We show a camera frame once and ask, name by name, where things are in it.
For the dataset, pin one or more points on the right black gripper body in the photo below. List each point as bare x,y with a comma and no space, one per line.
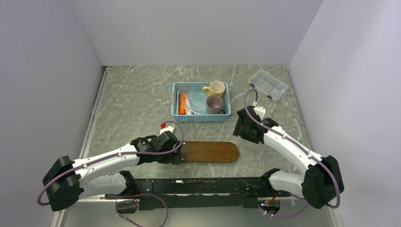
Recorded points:
241,129

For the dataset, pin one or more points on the clear plastic compartment box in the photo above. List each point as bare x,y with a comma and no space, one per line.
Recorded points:
272,87

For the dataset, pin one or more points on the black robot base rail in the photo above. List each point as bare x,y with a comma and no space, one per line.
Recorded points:
245,192

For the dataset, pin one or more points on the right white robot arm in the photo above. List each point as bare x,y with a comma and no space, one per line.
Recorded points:
319,181

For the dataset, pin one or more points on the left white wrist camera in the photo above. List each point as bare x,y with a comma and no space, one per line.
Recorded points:
165,128

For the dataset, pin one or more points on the brown wooden oval tray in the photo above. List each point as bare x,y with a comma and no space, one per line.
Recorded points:
209,151

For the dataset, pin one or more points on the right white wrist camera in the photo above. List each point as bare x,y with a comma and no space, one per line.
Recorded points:
260,112

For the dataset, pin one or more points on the yellow ceramic mug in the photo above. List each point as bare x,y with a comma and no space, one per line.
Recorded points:
215,88

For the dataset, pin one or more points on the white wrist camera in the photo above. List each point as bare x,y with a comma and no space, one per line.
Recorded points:
260,112
165,128

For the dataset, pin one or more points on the clear acrylic toothbrush holder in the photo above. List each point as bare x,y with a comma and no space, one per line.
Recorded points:
195,103

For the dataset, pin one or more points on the orange capped toothpaste tube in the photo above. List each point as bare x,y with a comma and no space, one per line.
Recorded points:
182,104

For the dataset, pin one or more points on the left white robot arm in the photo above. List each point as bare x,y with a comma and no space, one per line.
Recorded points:
71,180

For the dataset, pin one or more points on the light blue plastic basket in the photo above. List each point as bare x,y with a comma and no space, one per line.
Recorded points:
186,87

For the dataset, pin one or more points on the purple ceramic mug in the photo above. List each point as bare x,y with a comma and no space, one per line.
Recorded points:
214,105

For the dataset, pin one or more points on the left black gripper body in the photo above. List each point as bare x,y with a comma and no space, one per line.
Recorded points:
173,158

